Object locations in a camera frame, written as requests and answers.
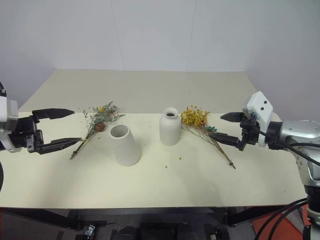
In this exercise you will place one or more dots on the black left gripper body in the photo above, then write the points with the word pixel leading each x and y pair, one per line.
pixel 25 132

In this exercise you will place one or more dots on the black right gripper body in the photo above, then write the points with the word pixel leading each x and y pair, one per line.
pixel 250 130

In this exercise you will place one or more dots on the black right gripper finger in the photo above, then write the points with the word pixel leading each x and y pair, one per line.
pixel 226 139
pixel 232 117

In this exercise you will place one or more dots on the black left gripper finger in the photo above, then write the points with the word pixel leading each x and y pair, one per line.
pixel 60 144
pixel 53 113

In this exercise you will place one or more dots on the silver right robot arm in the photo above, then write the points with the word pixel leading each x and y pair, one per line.
pixel 300 130

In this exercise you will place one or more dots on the white bottle-shaped vase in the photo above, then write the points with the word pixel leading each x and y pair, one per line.
pixel 170 130

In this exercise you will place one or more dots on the white cone-shaped vase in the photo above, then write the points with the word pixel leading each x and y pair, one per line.
pixel 126 150

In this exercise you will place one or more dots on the yellow dried flower bouquet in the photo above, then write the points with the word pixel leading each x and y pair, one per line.
pixel 193 117

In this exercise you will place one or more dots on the green dried flower bouquet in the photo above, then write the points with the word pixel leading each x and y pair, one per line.
pixel 102 117

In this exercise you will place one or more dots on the orange floor mat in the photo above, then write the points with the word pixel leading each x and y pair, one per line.
pixel 295 215

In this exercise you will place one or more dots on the dark rounded shape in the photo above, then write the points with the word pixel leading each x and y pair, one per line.
pixel 127 233

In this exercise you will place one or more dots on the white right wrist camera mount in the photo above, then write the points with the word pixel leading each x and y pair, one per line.
pixel 261 107

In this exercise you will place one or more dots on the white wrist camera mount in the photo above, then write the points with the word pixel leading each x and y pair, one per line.
pixel 4 110
pixel 261 107

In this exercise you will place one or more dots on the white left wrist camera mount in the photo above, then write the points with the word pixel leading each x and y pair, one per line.
pixel 4 110

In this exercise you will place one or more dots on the black table frame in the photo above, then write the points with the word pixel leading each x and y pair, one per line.
pixel 37 214

